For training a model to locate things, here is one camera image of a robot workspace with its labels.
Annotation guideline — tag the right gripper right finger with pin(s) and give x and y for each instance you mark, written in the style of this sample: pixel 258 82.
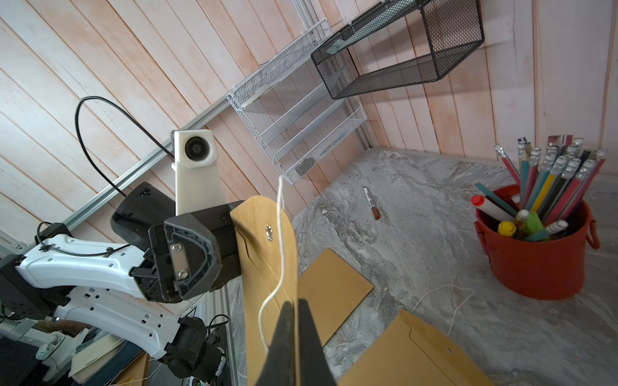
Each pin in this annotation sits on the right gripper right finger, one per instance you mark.
pixel 313 366

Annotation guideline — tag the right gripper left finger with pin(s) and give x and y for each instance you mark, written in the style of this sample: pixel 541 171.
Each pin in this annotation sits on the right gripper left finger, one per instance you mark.
pixel 279 367

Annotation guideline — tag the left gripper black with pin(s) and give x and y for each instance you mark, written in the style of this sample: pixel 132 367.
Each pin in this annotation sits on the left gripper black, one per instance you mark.
pixel 187 255

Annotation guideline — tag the brown file bag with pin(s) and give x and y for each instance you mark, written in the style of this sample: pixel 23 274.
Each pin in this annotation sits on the brown file bag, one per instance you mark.
pixel 269 272
pixel 333 290
pixel 413 352

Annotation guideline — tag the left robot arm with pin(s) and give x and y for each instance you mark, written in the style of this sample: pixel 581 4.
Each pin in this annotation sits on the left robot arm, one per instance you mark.
pixel 89 282

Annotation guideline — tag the marker pen on table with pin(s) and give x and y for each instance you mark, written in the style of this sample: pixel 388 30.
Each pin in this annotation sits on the marker pen on table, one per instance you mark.
pixel 373 207

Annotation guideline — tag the red pen holder cup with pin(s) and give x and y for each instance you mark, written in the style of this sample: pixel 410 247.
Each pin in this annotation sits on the red pen holder cup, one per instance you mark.
pixel 542 270

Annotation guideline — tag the black mesh basket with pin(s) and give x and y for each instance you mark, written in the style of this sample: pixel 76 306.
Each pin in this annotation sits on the black mesh basket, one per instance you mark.
pixel 399 43

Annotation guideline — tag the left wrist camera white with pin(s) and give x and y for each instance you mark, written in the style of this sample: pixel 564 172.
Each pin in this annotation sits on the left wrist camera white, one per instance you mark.
pixel 197 178

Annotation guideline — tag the white wire shelf rack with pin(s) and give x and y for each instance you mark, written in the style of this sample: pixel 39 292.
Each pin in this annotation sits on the white wire shelf rack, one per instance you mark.
pixel 289 111

